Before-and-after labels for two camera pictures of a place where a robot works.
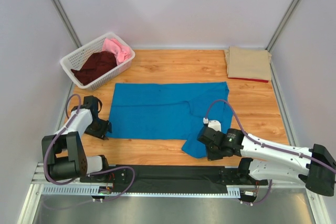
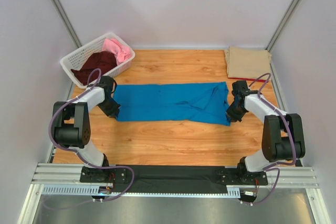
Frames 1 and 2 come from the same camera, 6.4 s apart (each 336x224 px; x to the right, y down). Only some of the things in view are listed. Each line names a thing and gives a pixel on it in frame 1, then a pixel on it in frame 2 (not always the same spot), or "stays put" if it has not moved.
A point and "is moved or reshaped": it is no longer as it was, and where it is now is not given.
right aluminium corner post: x=288 y=13 stays put
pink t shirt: x=122 y=52 stays put
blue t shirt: x=168 y=111 is moved or reshaped
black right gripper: x=206 y=140 to x=233 y=109
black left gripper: x=99 y=128 to x=110 y=107
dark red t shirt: x=95 y=65 stays put
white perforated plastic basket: x=96 y=45 stays put
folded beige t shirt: x=251 y=63 stays put
